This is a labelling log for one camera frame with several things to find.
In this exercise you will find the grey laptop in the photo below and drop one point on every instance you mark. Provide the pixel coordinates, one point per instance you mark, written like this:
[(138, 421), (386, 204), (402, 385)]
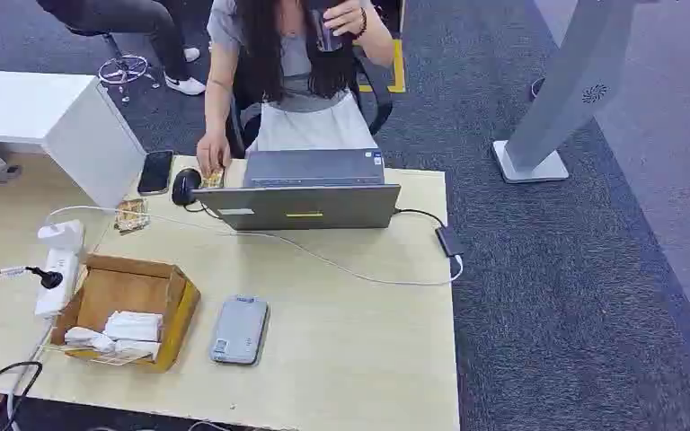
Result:
[(297, 205)]

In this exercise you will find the black laptop power adapter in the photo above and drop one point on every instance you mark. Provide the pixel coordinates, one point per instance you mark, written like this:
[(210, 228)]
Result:
[(450, 240)]

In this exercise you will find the seated person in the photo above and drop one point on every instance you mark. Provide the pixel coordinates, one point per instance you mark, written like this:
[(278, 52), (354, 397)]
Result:
[(297, 89)]

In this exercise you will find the gold card pack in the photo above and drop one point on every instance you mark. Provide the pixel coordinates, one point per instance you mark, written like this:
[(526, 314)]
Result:
[(214, 179)]

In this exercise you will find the grey power bank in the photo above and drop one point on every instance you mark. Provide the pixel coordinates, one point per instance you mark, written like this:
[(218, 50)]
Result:
[(239, 330)]

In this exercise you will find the black computer mouse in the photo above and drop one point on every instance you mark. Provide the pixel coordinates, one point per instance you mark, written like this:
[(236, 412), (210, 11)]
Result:
[(184, 184)]

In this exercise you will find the dark handheld phone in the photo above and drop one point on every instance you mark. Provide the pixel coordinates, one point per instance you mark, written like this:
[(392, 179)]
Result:
[(326, 36)]

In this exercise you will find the black smartphone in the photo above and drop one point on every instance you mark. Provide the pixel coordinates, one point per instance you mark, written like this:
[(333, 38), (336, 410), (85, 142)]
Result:
[(156, 172)]

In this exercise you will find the clear gold snack packet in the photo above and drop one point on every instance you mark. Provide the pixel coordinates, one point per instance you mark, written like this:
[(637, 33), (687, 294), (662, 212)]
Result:
[(131, 215)]

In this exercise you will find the wooden card box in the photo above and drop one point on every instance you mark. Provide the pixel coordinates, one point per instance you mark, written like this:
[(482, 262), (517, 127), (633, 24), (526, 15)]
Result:
[(130, 285)]

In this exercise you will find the white card bundle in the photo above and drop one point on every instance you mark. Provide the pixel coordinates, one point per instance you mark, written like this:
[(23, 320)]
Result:
[(89, 339), (133, 325)]

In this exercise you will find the grey kiosk stand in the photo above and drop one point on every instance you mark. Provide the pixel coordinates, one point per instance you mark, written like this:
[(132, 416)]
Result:
[(559, 89)]

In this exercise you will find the chrome stool base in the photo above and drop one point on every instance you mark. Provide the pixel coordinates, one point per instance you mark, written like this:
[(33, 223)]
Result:
[(122, 68)]

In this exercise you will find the white cabinet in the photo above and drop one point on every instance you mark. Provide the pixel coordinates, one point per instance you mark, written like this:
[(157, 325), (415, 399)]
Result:
[(83, 137)]

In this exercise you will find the person with white shoes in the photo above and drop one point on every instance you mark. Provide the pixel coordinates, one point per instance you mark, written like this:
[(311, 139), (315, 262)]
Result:
[(142, 24)]

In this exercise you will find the white charger adapter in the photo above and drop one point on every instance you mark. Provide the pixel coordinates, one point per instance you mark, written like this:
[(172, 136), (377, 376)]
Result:
[(61, 234)]

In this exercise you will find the white power strip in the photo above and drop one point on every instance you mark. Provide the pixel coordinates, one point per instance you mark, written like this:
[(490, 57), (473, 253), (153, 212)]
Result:
[(56, 285)]

